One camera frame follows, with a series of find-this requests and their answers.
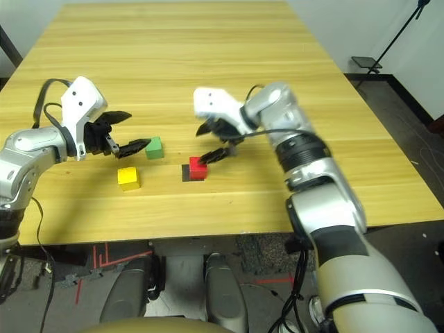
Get khaki robot torso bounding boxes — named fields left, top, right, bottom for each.
left=83, top=314, right=223, bottom=333

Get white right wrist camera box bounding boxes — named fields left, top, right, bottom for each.
left=193, top=86, right=250, bottom=135

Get black square pad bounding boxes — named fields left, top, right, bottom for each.
left=181, top=164, right=208, bottom=182

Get dark red furniture piece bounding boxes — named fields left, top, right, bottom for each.
left=428, top=116, right=444, bottom=135

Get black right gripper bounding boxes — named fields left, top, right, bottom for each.
left=195, top=117, right=244, bottom=164

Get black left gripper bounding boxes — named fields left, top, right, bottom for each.
left=83, top=110, right=153, bottom=160

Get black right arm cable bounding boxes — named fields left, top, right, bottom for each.
left=239, top=84, right=316, bottom=333

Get grey robot right leg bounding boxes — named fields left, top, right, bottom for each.
left=205, top=253, right=249, bottom=333

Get grey robot leg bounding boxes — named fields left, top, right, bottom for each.
left=205, top=253, right=249, bottom=333
left=99, top=258, right=155, bottom=323

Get yellow wooden block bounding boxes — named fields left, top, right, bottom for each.
left=117, top=166, right=142, bottom=192

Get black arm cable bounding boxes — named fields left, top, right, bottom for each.
left=30, top=78, right=76, bottom=333
left=239, top=84, right=316, bottom=333

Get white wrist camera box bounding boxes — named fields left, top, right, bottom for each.
left=60, top=76, right=108, bottom=161
left=193, top=86, right=250, bottom=135

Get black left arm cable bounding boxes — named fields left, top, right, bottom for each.
left=30, top=78, right=76, bottom=333

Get black tripod stand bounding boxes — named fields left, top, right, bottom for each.
left=350, top=0, right=433, bottom=87

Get wooden side table black legs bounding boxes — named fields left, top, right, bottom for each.
left=0, top=24, right=24, bottom=69

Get green wooden block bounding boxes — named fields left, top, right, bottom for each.
left=144, top=136, right=164, bottom=160

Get grey robot left leg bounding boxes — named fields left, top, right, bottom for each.
left=99, top=258, right=155, bottom=323

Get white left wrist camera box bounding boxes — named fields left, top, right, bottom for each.
left=60, top=76, right=108, bottom=161

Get black table frame beam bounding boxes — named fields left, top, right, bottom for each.
left=284, top=237, right=313, bottom=255
left=20, top=244, right=87, bottom=267

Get red wooden block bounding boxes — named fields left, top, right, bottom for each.
left=189, top=156, right=208, bottom=180

